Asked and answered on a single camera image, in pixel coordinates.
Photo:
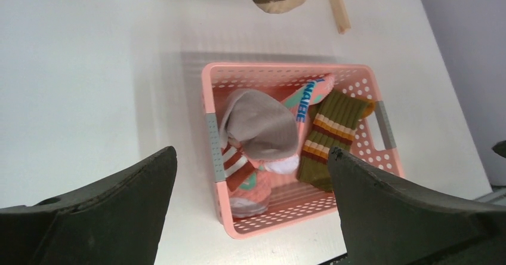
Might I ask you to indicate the pink plastic basket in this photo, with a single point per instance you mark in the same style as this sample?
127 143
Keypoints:
288 200

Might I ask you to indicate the wooden hanger stand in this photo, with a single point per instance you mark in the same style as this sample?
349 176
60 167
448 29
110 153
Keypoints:
340 14

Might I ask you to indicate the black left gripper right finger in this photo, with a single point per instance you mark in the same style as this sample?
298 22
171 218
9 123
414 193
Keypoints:
386 219

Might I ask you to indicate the grey ribbed sock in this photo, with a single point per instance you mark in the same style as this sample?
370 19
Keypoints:
257 133

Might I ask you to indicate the olive striped sock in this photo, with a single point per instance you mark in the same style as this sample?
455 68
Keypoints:
334 124

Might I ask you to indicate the pink patterned sock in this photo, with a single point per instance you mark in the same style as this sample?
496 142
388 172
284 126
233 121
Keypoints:
252 196

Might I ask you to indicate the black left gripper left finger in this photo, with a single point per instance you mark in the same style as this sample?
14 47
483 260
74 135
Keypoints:
116 220

